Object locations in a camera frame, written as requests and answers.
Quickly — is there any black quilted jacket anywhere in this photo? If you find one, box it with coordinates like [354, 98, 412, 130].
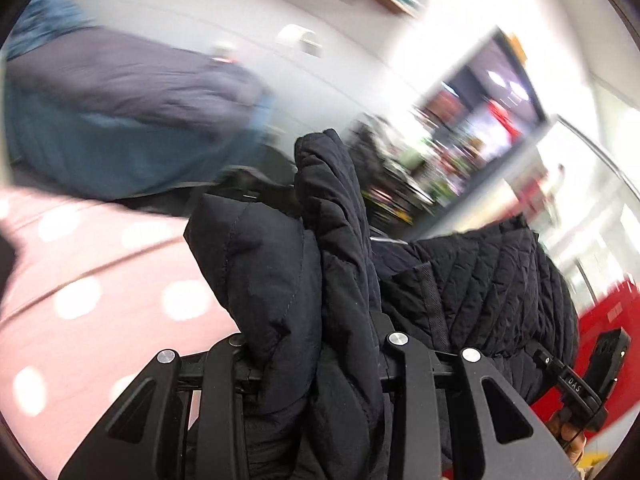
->
[184, 130, 578, 479]

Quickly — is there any right hand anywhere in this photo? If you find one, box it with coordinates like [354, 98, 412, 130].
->
[546, 412, 587, 465]

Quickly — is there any black round stool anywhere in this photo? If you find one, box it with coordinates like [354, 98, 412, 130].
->
[209, 146, 296, 204]

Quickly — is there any pink dotted bed sheet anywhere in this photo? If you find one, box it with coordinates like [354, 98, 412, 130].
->
[1, 186, 235, 479]

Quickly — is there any grey purple quilt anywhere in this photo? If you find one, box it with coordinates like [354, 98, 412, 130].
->
[6, 26, 270, 136]

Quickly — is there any blue crumpled blanket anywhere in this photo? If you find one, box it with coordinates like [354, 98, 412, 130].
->
[6, 0, 93, 61]

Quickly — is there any black wire rack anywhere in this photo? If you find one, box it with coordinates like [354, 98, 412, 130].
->
[347, 114, 436, 237]

